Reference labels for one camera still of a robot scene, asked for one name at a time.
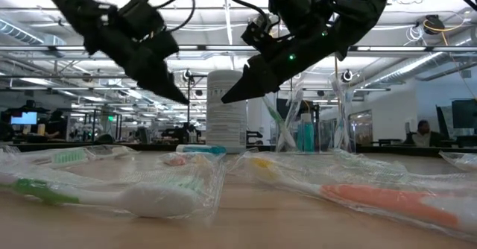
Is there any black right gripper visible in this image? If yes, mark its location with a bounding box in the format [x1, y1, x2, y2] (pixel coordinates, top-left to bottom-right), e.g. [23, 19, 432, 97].
[221, 17, 353, 104]

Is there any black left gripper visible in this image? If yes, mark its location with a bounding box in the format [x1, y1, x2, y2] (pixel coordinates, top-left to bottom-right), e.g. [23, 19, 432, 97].
[84, 13, 190, 104]

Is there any green packaged toothbrush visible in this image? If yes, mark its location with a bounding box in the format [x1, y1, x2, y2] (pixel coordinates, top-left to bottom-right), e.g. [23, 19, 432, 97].
[22, 144, 139, 168]
[0, 162, 227, 220]
[262, 95, 296, 152]

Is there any orange packaged toothbrush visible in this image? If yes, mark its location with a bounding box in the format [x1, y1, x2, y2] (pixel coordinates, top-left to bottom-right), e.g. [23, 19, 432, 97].
[158, 151, 224, 175]
[238, 150, 477, 242]

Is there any white cylindrical canister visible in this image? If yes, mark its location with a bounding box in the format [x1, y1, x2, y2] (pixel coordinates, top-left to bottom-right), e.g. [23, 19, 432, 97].
[206, 69, 248, 155]

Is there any wooden table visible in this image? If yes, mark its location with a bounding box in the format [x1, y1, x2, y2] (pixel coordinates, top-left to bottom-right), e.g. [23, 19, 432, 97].
[10, 141, 477, 157]

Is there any clear plastic cup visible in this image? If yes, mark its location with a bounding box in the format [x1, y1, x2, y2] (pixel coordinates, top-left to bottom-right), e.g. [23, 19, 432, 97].
[274, 88, 355, 154]

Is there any person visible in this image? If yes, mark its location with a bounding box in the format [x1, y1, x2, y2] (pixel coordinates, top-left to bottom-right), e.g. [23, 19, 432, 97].
[44, 109, 70, 140]
[404, 119, 444, 148]

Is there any lit computer monitor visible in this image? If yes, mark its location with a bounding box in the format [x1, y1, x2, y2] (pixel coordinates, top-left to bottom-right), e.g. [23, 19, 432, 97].
[10, 111, 38, 126]

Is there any black computer monitor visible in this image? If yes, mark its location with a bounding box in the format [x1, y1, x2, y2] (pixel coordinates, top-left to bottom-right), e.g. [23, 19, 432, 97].
[451, 98, 477, 130]
[435, 105, 452, 140]

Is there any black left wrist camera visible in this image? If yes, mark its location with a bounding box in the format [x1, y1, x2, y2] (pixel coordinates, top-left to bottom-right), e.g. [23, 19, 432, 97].
[118, 0, 167, 40]

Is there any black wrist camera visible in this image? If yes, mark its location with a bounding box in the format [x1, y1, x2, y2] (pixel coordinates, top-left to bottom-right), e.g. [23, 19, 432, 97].
[118, 0, 167, 40]
[241, 0, 333, 43]

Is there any black left wrist camera cable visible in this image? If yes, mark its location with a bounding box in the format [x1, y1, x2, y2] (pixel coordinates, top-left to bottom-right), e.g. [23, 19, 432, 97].
[128, 0, 197, 34]

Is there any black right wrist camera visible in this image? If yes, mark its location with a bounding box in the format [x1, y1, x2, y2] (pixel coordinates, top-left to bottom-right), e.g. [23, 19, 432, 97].
[241, 0, 333, 43]

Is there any silver ventilation duct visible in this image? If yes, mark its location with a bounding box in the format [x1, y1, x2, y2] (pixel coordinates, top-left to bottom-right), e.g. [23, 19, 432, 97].
[363, 51, 477, 89]

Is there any black yellow cable reel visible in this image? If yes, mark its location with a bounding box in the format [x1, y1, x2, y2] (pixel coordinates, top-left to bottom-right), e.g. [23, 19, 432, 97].
[423, 13, 446, 36]

